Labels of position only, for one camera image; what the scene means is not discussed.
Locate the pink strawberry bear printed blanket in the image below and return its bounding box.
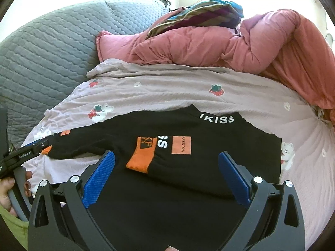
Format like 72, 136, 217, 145
19, 59, 335, 251

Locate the salmon pink comforter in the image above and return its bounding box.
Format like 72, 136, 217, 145
95, 8, 335, 124

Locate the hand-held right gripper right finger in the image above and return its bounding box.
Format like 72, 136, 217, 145
218, 151, 307, 251

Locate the grey quilted bedspread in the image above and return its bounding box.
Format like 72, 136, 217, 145
0, 0, 170, 149

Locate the multicolour striped cloth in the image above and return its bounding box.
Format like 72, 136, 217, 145
148, 0, 244, 38

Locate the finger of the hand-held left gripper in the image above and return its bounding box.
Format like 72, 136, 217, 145
11, 140, 53, 167

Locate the person's green clothing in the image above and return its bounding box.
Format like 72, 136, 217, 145
0, 205, 29, 250

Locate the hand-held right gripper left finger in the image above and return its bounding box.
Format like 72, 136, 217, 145
27, 150, 117, 251

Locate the black sweater with orange patches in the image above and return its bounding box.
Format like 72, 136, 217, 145
42, 104, 282, 251

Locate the person's left hand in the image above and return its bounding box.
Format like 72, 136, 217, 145
0, 171, 33, 217

